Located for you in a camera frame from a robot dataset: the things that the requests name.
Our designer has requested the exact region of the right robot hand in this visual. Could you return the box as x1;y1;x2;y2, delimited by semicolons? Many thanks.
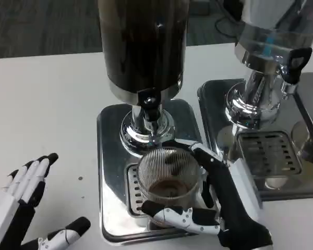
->
141;140;274;250

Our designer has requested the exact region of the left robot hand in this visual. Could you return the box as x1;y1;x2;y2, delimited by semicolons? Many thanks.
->
0;153;91;250

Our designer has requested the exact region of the clear ribbed glass cup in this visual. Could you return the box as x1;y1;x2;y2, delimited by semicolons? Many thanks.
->
137;147;201;225

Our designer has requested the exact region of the steel drip grid, clear dispenser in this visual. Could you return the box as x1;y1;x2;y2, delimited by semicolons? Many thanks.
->
236;130;303;178

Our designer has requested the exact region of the steel base under clear dispenser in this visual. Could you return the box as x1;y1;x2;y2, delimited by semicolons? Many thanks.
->
197;79;313;202

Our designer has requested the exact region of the steel base under dark dispenser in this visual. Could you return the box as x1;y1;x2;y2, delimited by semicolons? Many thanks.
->
97;98;225;238

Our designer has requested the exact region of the black tap of dark dispenser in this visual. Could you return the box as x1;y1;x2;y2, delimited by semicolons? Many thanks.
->
137;87;162;122

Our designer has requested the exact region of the steel base at picture edge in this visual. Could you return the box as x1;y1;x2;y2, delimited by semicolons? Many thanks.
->
294;71;313;147

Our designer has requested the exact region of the black tap of clear dispenser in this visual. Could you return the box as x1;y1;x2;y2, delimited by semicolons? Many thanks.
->
287;47;312;84

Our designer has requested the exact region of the clear drink dispenser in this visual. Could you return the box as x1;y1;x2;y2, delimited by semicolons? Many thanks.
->
225;0;313;130

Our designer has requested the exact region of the dark drink dispenser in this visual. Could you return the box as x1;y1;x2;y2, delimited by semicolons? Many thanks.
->
98;0;187;157

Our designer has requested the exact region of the black cable on floor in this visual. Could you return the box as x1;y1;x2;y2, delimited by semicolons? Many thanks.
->
215;10;245;39

